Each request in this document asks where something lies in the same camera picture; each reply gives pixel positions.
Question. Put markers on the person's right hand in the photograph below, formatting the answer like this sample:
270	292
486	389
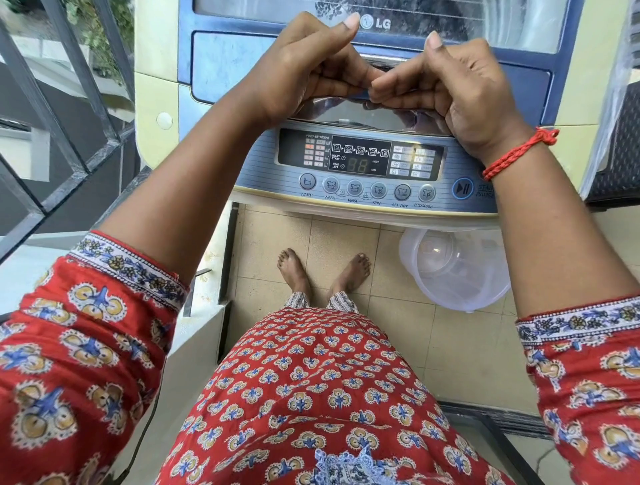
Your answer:
475	95

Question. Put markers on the person's left hand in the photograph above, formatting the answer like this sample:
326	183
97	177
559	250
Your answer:
290	70

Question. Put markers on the person's right thumb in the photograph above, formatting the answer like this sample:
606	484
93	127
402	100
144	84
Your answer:
436	50

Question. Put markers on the person's left thumb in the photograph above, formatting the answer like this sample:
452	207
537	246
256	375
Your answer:
332	29

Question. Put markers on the blue transparent washing machine lid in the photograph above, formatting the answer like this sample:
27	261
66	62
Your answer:
225	65

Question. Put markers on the person's left forearm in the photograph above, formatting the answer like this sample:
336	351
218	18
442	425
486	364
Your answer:
200	185

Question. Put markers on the person's right forearm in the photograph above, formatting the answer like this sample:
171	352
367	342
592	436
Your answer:
545	225

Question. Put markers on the cream and blue washing machine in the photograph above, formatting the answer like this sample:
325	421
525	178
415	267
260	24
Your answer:
360	165

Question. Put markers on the clear plastic cover sheet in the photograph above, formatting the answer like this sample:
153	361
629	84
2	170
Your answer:
612	65

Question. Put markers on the black woven basket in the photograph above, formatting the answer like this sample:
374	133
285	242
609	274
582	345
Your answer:
620	155

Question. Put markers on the clear plastic bucket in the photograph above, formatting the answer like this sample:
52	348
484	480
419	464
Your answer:
460	275

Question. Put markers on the green plants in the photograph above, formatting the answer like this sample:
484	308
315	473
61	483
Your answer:
95	35

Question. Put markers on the person's right foot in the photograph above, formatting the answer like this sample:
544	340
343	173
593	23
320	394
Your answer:
351	274

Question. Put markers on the person's foot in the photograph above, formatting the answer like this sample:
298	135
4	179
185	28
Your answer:
294	272
351	274

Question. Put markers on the person's left foot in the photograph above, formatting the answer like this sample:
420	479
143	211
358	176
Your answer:
294	272

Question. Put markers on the striped trousers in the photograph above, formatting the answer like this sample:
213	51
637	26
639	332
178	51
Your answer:
343	302

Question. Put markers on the grey metal railing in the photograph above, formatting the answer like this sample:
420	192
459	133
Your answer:
75	155

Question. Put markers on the red patterned dress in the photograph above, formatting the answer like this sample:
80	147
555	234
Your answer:
310	389

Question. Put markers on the black metal frame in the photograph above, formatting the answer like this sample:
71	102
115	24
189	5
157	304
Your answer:
495	429

